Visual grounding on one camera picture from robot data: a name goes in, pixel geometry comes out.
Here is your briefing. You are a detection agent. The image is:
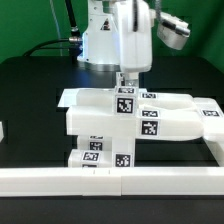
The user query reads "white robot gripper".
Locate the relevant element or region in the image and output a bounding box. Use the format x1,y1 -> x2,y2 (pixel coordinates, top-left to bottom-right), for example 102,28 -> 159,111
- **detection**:
114,0 -> 152,87

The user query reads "white tagged cube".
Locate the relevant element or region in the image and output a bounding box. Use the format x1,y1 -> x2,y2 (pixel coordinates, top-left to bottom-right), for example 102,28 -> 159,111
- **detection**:
116,72 -> 125,86
114,86 -> 138,115

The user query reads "white chair back frame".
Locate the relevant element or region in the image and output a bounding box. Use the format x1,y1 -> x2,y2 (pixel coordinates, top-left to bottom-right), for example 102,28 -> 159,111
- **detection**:
66,91 -> 224,142

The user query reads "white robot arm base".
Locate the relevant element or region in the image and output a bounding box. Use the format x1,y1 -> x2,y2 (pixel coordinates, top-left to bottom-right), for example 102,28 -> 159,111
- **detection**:
77,0 -> 119,71

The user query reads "black cable with connector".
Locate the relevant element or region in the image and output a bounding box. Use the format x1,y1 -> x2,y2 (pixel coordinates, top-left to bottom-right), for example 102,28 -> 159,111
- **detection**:
22,0 -> 83,58

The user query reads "white right rail barrier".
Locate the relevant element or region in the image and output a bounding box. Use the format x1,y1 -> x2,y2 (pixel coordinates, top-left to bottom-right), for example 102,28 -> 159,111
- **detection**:
205,140 -> 224,167

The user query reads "white rail barrier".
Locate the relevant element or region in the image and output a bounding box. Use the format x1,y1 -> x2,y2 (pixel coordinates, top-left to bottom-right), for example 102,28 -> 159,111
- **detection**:
205,140 -> 224,167
0,121 -> 4,142
0,167 -> 224,197

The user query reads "white front rail barrier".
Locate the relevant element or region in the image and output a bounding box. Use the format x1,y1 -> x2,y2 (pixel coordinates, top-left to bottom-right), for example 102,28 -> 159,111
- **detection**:
0,167 -> 224,197

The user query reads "white left rail barrier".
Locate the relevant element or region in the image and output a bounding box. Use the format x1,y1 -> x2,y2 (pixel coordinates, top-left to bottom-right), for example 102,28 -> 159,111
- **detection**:
0,121 -> 4,142

